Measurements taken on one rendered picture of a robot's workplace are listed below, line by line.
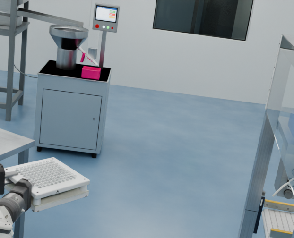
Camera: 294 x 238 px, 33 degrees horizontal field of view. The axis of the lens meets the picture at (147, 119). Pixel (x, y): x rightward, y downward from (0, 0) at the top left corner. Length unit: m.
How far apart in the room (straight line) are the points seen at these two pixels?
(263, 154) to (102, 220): 1.71
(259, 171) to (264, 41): 5.04
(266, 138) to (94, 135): 2.52
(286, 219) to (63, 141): 2.73
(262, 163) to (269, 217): 0.25
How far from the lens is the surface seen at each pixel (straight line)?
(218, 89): 7.37
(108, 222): 3.75
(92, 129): 4.60
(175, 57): 7.20
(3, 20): 5.45
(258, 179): 2.43
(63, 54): 4.69
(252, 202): 2.48
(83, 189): 1.97
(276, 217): 2.42
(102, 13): 4.74
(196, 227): 3.86
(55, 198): 1.91
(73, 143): 4.67
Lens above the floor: 1.91
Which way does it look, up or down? 19 degrees down
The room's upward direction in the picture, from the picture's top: 8 degrees clockwise
